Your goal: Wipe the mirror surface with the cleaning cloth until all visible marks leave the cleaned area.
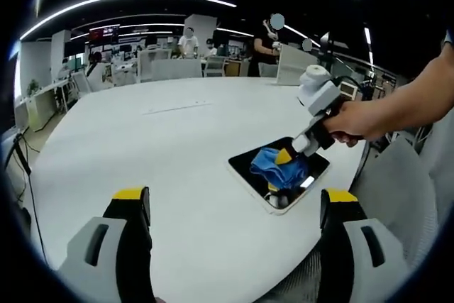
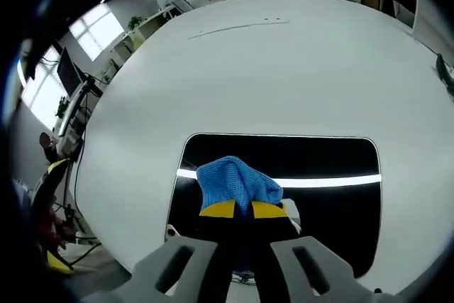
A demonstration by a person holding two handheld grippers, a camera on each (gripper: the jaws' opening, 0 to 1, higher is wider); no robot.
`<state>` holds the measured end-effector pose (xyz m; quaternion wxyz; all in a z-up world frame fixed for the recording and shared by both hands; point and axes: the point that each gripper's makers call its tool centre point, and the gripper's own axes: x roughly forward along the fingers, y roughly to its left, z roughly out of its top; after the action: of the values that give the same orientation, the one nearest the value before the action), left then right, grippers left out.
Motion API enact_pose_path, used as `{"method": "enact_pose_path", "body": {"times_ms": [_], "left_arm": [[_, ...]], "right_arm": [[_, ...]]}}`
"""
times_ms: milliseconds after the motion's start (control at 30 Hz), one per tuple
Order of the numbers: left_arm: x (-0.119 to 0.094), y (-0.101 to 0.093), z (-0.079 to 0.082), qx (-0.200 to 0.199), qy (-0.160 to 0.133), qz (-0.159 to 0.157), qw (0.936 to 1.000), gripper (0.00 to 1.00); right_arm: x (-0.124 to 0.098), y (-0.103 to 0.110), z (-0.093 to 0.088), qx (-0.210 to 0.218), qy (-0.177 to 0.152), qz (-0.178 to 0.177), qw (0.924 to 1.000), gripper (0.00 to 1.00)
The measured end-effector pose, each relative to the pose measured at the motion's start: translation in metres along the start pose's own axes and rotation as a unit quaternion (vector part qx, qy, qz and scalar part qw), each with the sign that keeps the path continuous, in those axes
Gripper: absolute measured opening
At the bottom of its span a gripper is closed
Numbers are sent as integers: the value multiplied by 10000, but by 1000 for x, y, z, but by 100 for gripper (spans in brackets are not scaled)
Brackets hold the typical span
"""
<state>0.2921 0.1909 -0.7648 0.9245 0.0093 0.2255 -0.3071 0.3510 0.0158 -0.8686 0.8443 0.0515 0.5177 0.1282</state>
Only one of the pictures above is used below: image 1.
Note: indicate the person's right hand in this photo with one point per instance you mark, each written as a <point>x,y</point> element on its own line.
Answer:
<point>354,122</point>

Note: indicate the black laptop stand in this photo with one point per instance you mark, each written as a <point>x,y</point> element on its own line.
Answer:
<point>17,154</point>

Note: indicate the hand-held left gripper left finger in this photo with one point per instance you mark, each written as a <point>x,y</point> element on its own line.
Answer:
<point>106,246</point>

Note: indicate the small white framed box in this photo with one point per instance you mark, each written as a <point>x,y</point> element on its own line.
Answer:
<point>348,89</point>

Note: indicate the grey office chair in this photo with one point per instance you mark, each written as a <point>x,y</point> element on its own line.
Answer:
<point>397,182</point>

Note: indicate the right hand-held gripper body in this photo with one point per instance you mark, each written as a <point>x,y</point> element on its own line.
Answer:
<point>319,95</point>

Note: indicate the white mesh chair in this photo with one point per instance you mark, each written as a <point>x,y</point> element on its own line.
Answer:
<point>215,67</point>
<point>154,65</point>
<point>177,69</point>

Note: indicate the blue cleaning cloth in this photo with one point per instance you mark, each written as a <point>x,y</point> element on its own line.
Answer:
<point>269,171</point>

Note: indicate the red wall screen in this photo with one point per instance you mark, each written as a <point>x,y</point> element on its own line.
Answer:
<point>103,33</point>

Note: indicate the person's left hand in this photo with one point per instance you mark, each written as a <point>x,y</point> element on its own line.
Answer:
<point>160,301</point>

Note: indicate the white side desk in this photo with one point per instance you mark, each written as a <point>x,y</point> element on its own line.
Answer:
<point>42,100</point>

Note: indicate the green potted plant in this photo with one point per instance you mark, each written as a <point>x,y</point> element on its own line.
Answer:
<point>32,87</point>

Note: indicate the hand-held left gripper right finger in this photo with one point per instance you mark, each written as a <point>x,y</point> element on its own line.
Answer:
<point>358,249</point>

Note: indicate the white partition panel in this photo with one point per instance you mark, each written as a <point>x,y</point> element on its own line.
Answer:
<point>294,65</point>

